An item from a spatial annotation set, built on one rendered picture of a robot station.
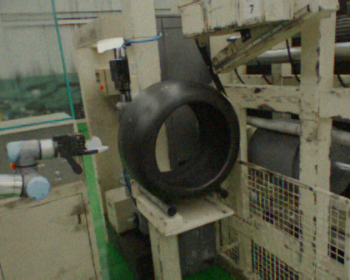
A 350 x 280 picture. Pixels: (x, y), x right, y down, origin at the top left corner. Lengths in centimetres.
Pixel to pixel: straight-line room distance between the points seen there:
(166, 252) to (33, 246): 74
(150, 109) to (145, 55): 43
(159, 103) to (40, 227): 105
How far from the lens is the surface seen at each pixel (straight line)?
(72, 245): 207
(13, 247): 203
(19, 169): 130
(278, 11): 130
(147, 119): 129
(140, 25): 167
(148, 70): 167
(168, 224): 145
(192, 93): 136
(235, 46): 161
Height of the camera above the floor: 155
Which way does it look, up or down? 15 degrees down
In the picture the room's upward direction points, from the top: 5 degrees counter-clockwise
